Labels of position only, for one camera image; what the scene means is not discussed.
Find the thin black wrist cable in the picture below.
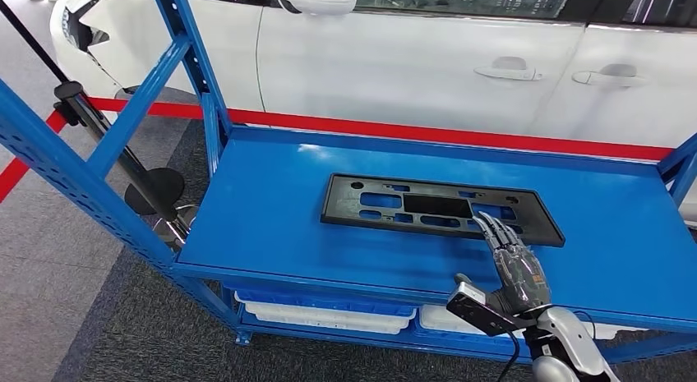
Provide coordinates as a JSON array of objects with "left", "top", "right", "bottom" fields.
[{"left": 571, "top": 311, "right": 598, "bottom": 343}]

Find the black plastic panel part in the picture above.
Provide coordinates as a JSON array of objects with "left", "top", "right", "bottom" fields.
[{"left": 320, "top": 173, "right": 566, "bottom": 248}]

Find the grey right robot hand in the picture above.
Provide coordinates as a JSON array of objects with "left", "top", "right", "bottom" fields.
[{"left": 455, "top": 211, "right": 552, "bottom": 318}]

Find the black camera cable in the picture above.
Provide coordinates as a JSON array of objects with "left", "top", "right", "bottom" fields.
[{"left": 495, "top": 329, "right": 522, "bottom": 382}]

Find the blue metal shelf rack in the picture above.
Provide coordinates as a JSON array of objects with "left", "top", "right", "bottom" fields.
[{"left": 0, "top": 0, "right": 697, "bottom": 366}]

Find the white car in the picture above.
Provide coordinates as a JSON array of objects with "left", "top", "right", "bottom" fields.
[{"left": 49, "top": 0, "right": 697, "bottom": 228}]

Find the white plastic bin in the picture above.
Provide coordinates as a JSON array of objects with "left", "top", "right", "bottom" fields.
[
  {"left": 235, "top": 293, "right": 410, "bottom": 329},
  {"left": 419, "top": 305, "right": 649, "bottom": 340},
  {"left": 247, "top": 316, "right": 405, "bottom": 336}
]

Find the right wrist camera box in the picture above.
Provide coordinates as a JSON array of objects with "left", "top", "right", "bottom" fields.
[{"left": 446, "top": 281, "right": 527, "bottom": 338}]

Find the red barrier belt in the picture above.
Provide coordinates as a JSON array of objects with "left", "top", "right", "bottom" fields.
[
  {"left": 86, "top": 96, "right": 675, "bottom": 163},
  {"left": 0, "top": 109, "right": 69, "bottom": 204}
]

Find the black stanchion post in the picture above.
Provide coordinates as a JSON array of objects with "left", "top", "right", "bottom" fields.
[{"left": 0, "top": 0, "right": 187, "bottom": 218}]

